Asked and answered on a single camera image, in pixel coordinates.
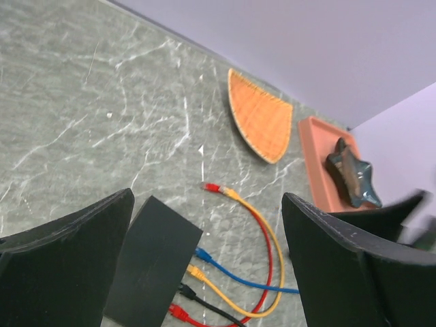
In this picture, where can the blue star-shaped dish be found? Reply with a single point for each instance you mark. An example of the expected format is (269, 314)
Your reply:
(352, 176)

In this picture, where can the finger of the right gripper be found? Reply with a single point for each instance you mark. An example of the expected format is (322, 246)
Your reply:
(385, 222)

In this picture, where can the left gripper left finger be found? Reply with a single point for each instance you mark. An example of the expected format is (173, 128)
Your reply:
(60, 273)

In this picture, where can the pink rectangular tray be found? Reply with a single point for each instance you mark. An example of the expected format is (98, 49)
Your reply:
(318, 139)

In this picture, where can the black network switch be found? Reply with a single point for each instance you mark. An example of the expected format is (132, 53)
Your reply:
(157, 248)

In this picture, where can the orange woven basket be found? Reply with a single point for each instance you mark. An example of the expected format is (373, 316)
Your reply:
(263, 120)

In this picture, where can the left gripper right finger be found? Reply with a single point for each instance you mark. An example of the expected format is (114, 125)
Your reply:
(347, 276)

